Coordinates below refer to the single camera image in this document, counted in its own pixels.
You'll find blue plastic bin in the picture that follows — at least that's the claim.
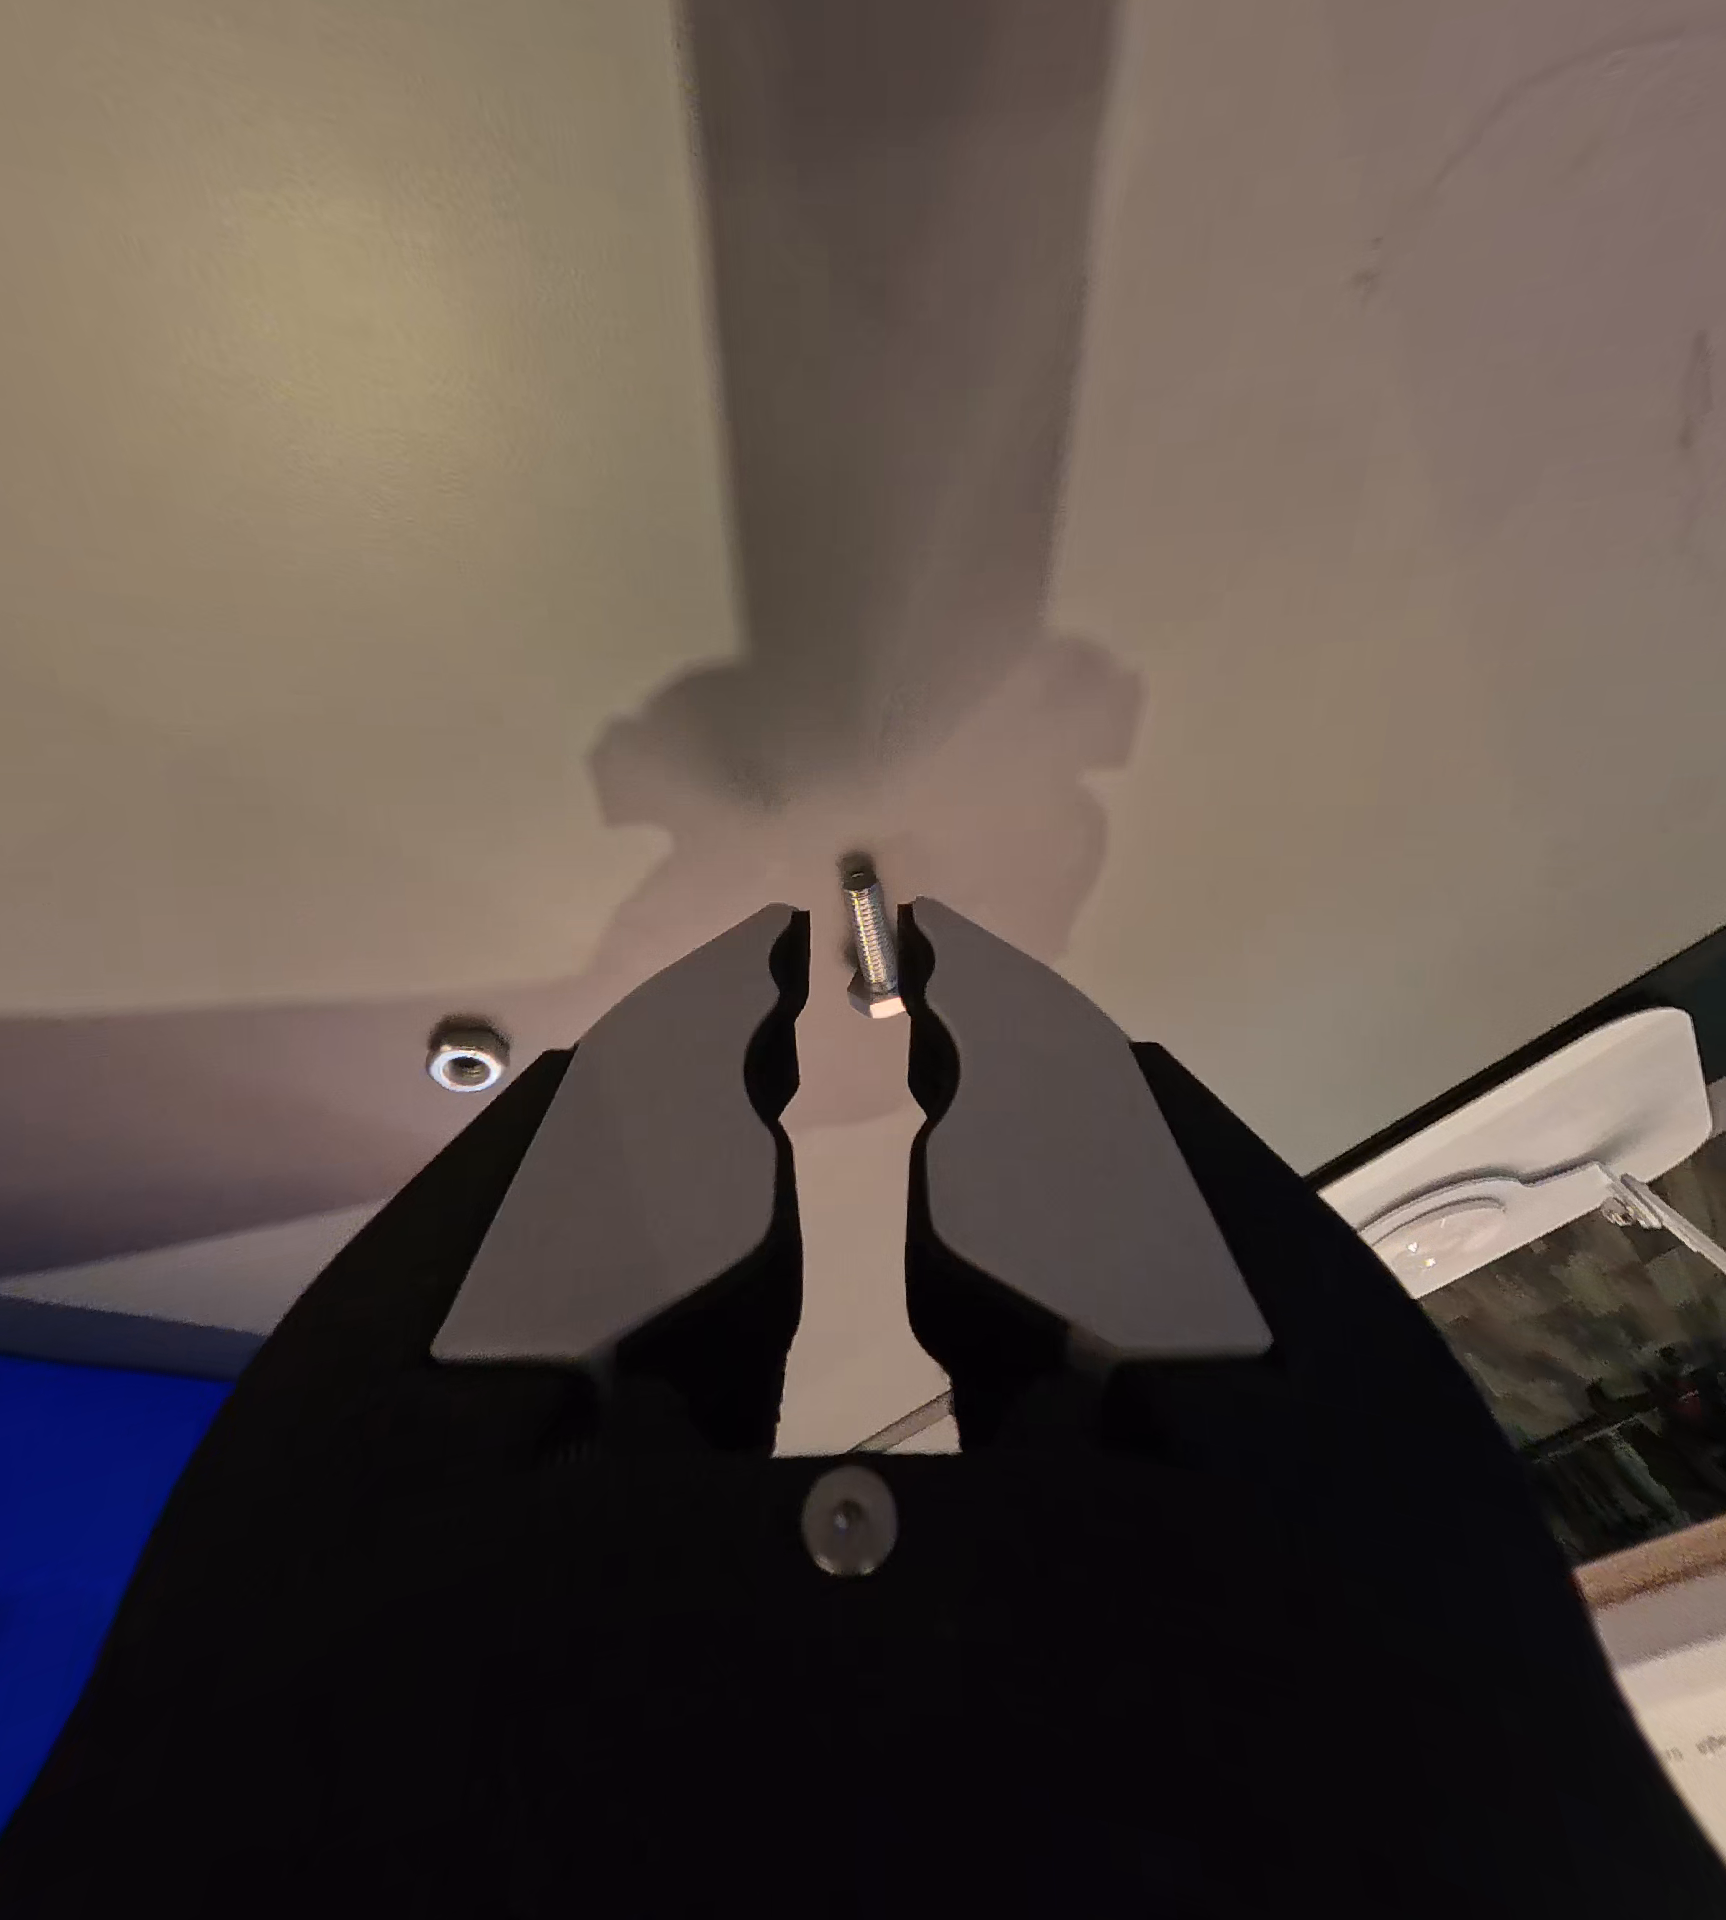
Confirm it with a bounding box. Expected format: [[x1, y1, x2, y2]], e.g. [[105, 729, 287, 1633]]
[[0, 1341, 244, 1920]]

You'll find short thick steel bolt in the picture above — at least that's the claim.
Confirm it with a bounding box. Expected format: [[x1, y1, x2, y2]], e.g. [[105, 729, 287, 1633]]
[[837, 852, 909, 1024]]

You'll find instruction sheet on stand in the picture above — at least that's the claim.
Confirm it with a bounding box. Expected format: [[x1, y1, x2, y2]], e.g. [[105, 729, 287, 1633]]
[[1572, 1491, 1726, 1609]]

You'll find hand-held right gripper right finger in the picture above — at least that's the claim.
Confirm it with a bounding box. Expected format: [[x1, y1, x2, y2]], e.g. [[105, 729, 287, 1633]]
[[903, 896, 1275, 1385]]

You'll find white tablet stand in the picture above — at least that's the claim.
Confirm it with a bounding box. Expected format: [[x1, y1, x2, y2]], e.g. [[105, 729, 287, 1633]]
[[1313, 1008, 1726, 1352]]

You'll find large steel hex nut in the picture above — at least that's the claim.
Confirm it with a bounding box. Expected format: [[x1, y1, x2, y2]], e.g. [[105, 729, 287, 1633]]
[[425, 1016, 510, 1096]]

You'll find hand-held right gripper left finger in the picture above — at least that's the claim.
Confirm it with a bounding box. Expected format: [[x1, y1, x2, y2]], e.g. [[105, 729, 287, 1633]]
[[431, 901, 816, 1376]]

